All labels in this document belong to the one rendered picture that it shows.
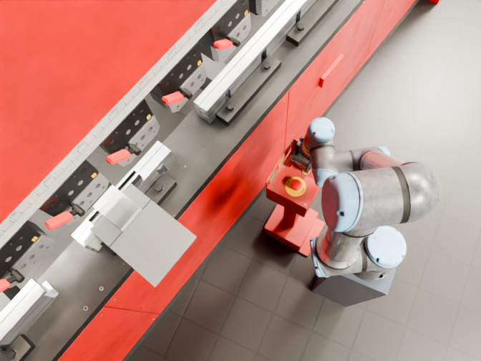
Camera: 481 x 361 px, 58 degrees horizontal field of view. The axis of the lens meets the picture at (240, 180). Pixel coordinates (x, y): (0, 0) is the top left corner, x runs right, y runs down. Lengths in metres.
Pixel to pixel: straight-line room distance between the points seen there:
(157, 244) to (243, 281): 1.02
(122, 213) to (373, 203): 0.75
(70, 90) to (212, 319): 1.56
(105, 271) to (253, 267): 0.98
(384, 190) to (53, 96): 0.64
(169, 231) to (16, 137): 0.55
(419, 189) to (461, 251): 1.57
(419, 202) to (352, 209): 0.13
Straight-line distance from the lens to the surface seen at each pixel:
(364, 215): 0.85
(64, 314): 1.47
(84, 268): 1.46
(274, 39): 1.57
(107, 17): 0.87
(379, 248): 1.26
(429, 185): 0.89
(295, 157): 1.45
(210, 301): 2.23
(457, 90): 2.77
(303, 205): 1.49
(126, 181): 1.36
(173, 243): 1.26
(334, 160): 1.25
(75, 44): 0.85
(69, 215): 1.09
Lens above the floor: 2.21
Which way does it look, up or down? 71 degrees down
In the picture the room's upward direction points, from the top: 11 degrees counter-clockwise
